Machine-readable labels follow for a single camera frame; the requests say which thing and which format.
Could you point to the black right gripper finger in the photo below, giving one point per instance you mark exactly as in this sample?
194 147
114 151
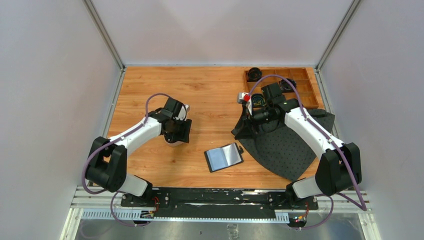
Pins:
253 131
241 128

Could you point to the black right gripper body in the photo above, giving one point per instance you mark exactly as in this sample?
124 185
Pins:
263 117

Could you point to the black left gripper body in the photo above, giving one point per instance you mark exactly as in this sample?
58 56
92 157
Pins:
180 130

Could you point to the black card holder wallet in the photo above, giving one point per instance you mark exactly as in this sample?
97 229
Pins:
224 157

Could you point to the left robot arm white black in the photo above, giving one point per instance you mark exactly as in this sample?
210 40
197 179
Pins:
107 161

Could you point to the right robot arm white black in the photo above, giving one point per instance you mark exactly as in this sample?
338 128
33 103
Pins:
339 163

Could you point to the pink oval card tray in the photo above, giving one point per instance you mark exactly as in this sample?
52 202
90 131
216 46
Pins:
174 139

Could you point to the black rolled belt green pattern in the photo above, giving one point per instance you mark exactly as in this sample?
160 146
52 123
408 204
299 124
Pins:
258 100

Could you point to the dark grey dotted cloth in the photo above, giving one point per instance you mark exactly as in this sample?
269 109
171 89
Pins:
280 150

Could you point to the black rolled belt middle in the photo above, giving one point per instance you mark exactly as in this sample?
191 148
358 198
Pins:
288 86

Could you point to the black rolled belt top left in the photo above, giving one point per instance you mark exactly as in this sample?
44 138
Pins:
254 74

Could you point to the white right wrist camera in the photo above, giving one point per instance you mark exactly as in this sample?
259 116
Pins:
244 98

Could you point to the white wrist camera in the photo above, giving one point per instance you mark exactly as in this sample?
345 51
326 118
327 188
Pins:
244 98
183 114

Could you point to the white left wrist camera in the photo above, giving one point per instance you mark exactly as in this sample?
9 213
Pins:
183 114

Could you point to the aluminium frame rail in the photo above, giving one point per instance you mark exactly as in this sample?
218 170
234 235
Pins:
100 217

